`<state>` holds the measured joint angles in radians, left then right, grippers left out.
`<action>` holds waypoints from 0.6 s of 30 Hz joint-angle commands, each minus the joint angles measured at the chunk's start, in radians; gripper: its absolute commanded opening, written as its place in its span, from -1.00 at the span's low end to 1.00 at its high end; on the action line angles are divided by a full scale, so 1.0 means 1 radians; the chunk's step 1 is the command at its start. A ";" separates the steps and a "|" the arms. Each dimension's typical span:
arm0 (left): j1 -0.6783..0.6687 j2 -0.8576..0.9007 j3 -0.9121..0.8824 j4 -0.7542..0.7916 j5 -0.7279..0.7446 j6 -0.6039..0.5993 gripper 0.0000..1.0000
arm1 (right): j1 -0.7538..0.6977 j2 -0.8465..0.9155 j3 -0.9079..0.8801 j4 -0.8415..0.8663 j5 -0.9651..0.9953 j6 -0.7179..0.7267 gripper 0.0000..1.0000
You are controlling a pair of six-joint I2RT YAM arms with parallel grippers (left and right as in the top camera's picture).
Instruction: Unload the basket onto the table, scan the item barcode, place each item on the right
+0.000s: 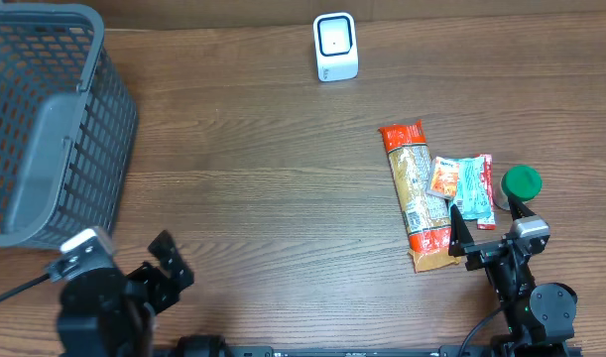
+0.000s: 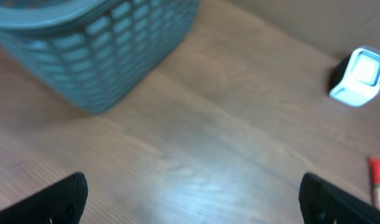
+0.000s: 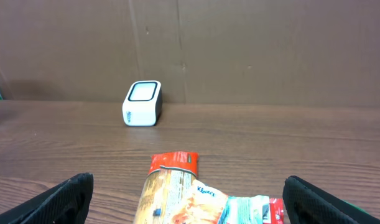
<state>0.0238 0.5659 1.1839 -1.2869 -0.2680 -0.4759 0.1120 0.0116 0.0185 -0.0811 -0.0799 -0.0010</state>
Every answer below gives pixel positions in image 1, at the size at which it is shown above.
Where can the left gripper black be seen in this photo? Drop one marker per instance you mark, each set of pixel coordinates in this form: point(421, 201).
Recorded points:
point(151, 286)

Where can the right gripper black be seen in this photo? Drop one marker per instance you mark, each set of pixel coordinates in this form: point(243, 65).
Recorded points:
point(462, 242)

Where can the light blue tissue pack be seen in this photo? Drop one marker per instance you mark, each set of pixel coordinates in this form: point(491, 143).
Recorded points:
point(471, 198)

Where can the red snack stick package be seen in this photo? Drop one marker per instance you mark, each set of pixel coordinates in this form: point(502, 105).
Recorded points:
point(488, 222)

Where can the green lid jar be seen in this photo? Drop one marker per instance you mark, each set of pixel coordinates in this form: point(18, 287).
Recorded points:
point(522, 181)

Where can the red and tan cracker package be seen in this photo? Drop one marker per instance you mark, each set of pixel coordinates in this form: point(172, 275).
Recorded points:
point(426, 217)

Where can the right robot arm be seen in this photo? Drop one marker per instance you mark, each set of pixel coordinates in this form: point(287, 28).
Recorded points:
point(539, 317)

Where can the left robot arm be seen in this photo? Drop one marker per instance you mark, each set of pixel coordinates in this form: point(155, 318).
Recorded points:
point(105, 312)

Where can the white barcode scanner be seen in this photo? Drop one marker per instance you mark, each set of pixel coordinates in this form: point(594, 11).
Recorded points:
point(335, 45)

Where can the grey plastic shopping basket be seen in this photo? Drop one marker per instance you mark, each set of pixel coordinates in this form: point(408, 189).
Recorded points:
point(67, 125)

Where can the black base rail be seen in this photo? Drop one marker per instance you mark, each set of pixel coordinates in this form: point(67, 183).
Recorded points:
point(442, 351)

